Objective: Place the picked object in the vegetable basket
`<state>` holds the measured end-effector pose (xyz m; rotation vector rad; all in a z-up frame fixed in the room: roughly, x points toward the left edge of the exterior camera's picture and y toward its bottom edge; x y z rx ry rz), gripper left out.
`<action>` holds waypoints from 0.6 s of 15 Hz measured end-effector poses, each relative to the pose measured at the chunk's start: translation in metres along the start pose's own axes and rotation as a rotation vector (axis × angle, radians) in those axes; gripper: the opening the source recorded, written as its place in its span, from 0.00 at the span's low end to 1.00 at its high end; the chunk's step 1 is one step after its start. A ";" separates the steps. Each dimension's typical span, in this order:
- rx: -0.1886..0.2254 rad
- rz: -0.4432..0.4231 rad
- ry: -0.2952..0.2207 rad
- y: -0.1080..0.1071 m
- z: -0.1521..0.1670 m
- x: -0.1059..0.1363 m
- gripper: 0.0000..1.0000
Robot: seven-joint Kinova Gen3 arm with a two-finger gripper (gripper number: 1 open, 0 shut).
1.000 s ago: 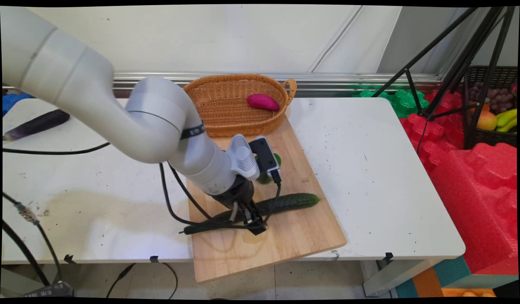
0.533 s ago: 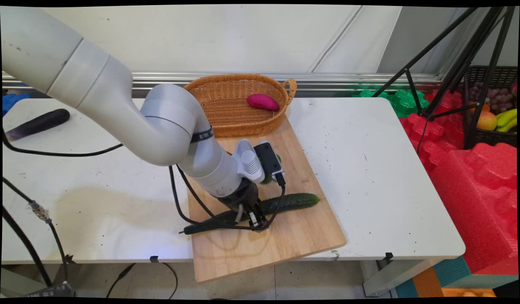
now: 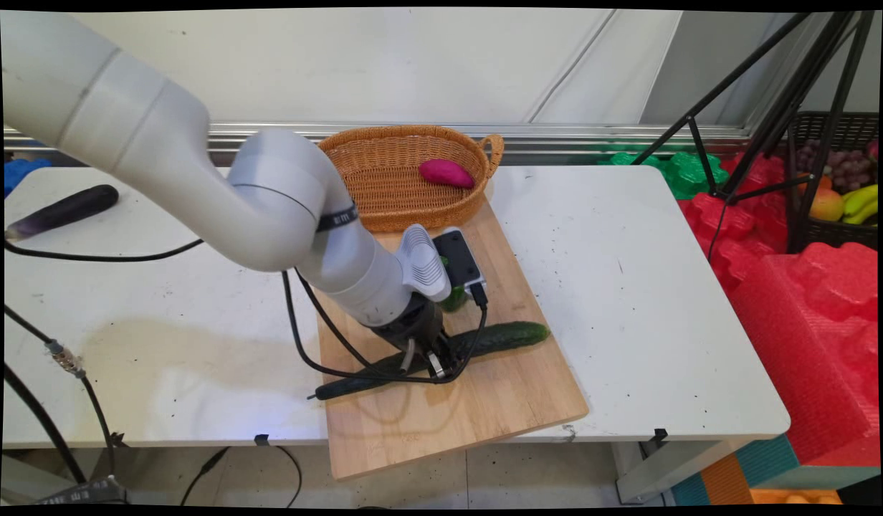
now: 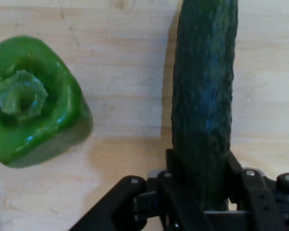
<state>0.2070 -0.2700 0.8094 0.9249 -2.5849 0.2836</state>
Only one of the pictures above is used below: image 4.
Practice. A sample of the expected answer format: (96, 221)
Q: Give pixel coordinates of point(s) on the green bell pepper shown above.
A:
(50, 120)

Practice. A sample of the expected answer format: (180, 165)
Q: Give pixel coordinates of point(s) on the bamboo cutting board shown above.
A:
(130, 72)

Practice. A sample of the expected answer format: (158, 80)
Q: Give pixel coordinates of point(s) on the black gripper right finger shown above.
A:
(262, 204)

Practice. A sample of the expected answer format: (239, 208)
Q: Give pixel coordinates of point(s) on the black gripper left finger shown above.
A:
(135, 202)

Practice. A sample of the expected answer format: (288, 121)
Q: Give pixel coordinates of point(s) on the dark green cucumber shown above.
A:
(202, 96)

